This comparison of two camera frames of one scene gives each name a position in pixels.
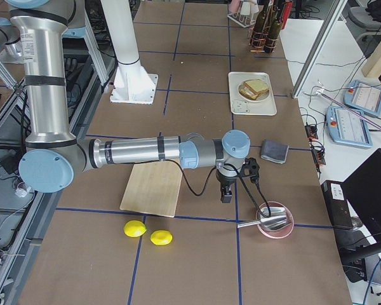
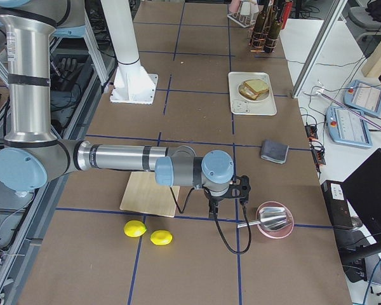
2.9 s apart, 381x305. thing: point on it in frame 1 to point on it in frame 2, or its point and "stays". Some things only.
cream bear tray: [239, 105] stays
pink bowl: [280, 232] stays
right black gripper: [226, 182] to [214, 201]
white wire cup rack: [244, 20] stays
